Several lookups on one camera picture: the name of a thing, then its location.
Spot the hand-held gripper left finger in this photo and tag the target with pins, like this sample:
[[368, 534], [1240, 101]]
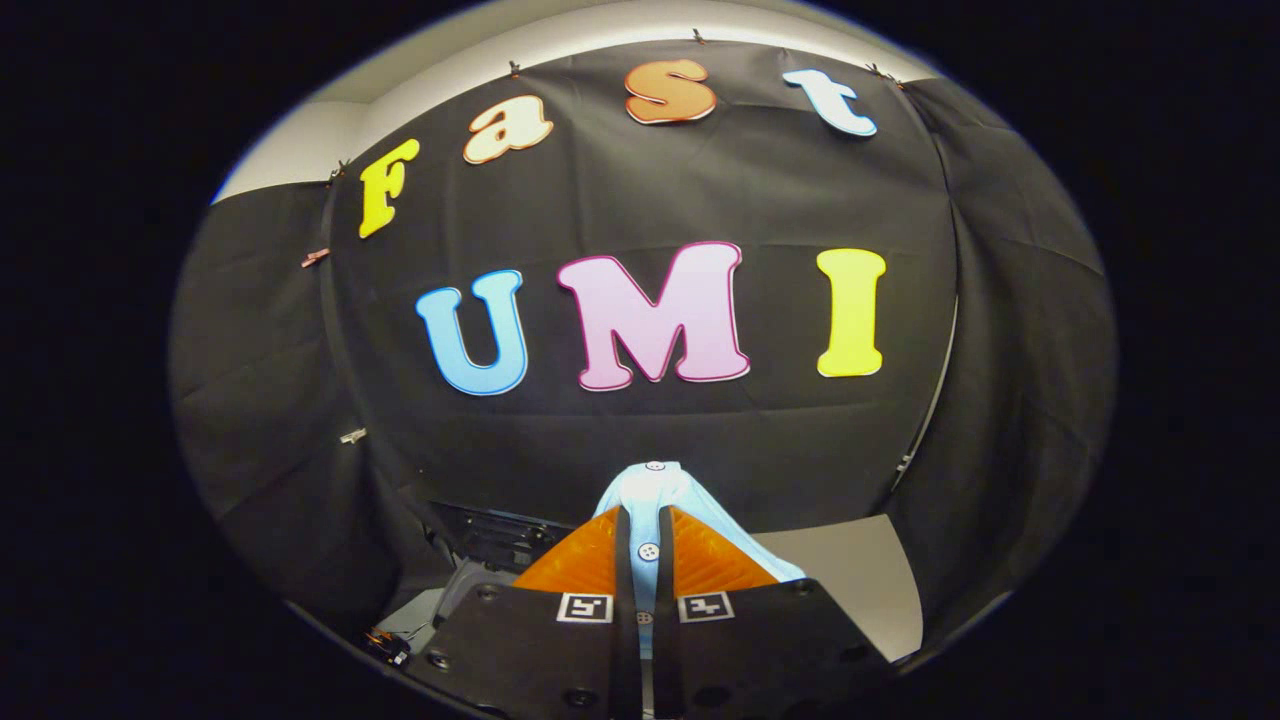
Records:
[[624, 560]]

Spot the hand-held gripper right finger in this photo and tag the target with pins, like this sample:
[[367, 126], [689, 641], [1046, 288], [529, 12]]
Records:
[[665, 600]]

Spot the light blue shirt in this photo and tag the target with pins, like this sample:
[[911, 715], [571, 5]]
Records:
[[650, 490]]

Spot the dark washing machine lid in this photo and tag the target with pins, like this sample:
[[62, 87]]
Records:
[[495, 535]]

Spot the small black orange device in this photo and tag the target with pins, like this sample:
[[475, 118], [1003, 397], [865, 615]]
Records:
[[388, 647]]

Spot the silver clip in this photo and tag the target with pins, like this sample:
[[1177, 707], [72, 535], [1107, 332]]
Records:
[[353, 435]]

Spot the pink clip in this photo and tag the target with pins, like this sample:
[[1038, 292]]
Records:
[[316, 257]]

